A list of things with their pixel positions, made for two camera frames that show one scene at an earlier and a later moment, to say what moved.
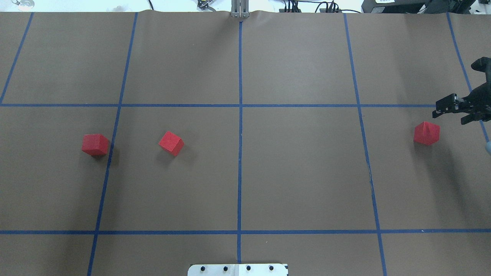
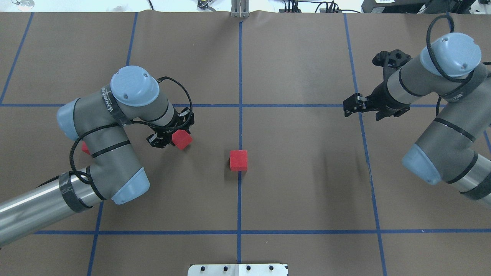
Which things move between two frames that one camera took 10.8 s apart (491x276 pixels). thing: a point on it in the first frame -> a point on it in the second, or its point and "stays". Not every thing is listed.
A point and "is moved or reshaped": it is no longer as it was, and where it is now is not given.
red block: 427,133 is moved or reshaped
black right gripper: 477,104 -> 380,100
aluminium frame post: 240,9 stays
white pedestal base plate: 238,270 stays
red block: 172,143 is moved or reshaped
